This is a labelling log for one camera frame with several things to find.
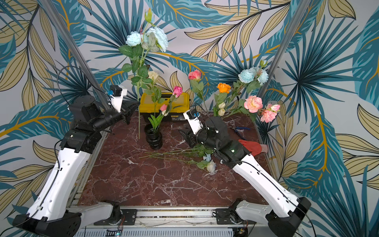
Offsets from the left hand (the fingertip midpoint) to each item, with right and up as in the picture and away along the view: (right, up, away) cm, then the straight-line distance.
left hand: (137, 104), depth 61 cm
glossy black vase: (-1, -17, +31) cm, 35 cm away
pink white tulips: (+2, -7, +24) cm, 25 cm away
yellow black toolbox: (+12, +1, +20) cm, 24 cm away
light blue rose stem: (+28, -24, +36) cm, 52 cm away
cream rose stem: (+1, +12, +25) cm, 27 cm away
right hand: (+19, -9, +3) cm, 21 cm away
